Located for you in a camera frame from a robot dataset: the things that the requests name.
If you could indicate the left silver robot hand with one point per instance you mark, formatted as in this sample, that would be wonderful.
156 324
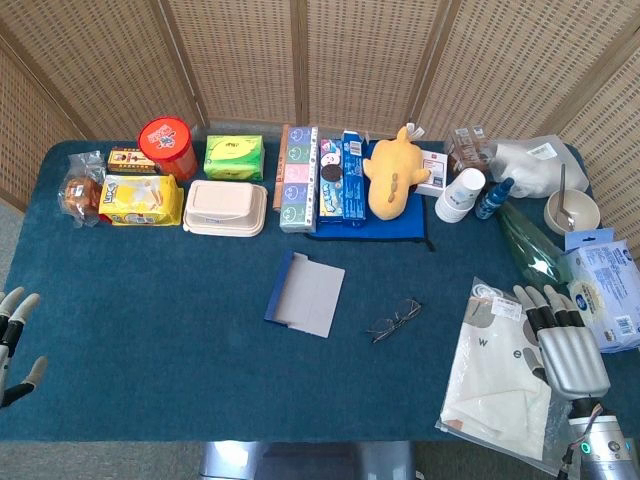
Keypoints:
15 310

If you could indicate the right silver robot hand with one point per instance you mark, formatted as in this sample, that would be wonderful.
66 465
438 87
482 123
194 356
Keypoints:
572 357

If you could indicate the blue cardboard glasses case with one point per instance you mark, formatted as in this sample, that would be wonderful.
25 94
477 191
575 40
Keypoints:
310 295

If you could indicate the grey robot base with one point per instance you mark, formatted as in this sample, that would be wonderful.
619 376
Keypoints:
300 462

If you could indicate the blue white wet wipes pack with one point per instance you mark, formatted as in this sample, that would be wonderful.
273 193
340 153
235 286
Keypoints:
605 285

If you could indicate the white cloth in clear bag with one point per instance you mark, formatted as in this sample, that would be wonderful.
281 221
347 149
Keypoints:
490 365

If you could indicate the green plastic bottle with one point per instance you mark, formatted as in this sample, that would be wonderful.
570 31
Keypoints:
530 250

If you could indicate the bread in clear bag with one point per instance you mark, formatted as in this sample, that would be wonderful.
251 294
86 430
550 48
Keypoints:
80 195

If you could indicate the teal felt table cover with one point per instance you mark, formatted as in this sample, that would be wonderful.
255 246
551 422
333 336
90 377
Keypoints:
150 300

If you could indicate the beige bowl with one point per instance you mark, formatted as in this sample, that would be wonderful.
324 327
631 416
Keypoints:
582 205

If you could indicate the yellow biscuit pack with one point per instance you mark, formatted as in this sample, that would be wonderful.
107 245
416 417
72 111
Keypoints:
140 200

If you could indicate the metal spoon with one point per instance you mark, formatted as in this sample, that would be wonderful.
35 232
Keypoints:
562 190

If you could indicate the blue spray bottle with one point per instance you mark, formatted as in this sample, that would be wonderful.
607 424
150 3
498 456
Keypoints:
492 200

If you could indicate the small brown printed box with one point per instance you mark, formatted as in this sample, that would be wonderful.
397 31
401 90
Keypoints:
127 160

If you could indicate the stack of paper cups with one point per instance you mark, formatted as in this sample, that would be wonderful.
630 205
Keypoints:
460 195

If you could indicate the orange tub with red lid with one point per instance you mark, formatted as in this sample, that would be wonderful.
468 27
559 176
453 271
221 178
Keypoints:
165 140

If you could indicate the small white box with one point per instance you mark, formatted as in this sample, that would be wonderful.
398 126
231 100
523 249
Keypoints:
435 175

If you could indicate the beige lidded lunch box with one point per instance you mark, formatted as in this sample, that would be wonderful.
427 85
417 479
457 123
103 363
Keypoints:
225 205

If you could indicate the brown snacks in clear pack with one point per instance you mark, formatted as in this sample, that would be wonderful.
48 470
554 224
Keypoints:
467 147

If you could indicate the yellow plush toy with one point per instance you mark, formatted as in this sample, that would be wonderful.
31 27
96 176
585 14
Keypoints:
392 175

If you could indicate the green tissue pack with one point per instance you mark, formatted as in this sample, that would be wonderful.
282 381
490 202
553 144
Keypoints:
232 157

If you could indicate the dark blue cookie box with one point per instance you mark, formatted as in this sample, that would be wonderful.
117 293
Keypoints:
354 190

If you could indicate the light blue cookie box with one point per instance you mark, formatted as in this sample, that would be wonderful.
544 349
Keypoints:
331 175

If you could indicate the pastel pocket tissue multipack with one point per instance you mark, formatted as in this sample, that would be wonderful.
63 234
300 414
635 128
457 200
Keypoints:
298 180

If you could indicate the woven rattan folding screen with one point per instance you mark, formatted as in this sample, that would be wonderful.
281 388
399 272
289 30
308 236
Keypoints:
350 60

